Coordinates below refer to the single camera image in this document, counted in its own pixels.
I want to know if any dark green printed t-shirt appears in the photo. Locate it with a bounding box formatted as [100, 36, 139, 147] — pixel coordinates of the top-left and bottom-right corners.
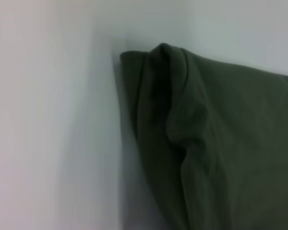
[119, 42, 288, 230]

